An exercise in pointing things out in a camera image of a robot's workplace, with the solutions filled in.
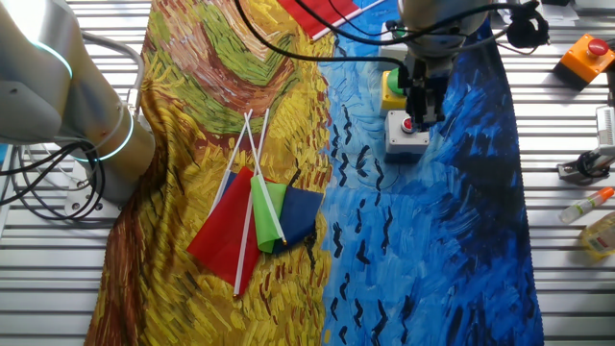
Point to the silver ribbed camera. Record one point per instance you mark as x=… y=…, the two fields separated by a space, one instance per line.
x=606 y=127

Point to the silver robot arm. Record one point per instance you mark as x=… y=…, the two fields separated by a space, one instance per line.
x=48 y=96

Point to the orange emergency stop box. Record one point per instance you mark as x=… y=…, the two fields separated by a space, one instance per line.
x=581 y=62

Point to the small green flag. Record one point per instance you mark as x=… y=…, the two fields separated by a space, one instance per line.
x=264 y=216

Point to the white paper stack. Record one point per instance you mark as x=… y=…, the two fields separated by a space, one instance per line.
x=562 y=14

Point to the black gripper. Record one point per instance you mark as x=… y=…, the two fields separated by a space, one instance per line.
x=427 y=81

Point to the small red flag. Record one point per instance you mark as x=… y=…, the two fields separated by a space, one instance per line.
x=221 y=240

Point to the grey box red button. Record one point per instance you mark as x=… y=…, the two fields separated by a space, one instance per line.
x=399 y=144

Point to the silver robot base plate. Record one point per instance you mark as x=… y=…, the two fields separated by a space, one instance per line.
x=84 y=206

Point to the yellow box green mushroom button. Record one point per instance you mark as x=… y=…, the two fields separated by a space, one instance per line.
x=390 y=98

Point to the clear bottle yellow liquid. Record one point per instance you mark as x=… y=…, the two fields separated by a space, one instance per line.
x=600 y=238

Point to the painted wheat field cloth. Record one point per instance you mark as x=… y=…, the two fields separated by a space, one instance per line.
x=408 y=240

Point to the small blue flag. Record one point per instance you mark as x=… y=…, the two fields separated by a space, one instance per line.
x=300 y=216

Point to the large red flag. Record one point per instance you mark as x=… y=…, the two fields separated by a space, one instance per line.
x=317 y=12

